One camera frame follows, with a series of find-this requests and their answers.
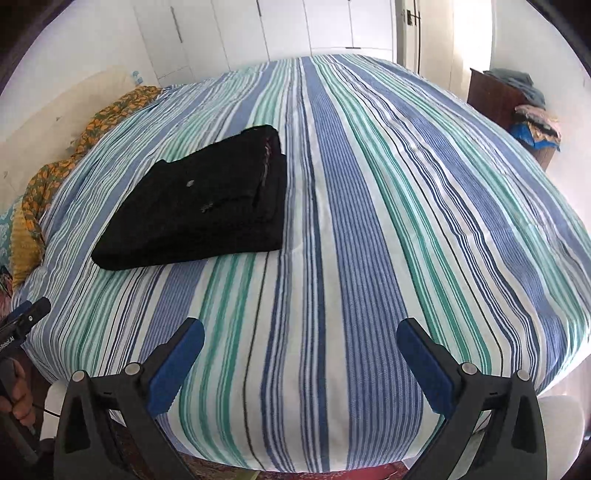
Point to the white door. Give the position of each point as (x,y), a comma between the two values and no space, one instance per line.
(408,22)

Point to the white wardrobe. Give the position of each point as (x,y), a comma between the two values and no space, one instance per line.
(188,41)

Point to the dark wooden dresser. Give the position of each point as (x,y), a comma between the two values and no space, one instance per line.
(494,99)

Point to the black pants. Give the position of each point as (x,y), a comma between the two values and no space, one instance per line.
(226,198)

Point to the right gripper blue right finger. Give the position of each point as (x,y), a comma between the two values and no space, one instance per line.
(513,445)

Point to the grey-blue cloth on dresser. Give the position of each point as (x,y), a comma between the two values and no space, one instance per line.
(521,81)

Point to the striped blue green bedspread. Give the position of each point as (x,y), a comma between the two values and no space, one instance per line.
(402,201)

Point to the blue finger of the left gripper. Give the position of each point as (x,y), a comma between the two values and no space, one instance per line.
(14,311)
(29,314)

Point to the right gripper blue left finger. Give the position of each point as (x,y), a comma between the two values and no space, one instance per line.
(86,446)

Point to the person left hand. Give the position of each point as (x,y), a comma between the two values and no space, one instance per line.
(20,403)

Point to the orange floral blanket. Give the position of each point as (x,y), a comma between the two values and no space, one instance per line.
(27,244)

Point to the wicker laundry basket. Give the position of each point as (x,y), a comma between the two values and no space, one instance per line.
(543,152)

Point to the pile of colourful clothes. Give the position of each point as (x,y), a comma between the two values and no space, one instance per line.
(536,127)

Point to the red patterned rug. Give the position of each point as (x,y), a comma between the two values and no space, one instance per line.
(201,469)

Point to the teal patterned pillow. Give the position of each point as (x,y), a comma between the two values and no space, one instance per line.
(6,225)

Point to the cream padded headboard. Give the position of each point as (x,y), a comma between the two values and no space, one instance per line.
(51,133)

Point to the white bed base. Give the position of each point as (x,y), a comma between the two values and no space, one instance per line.
(564,427)

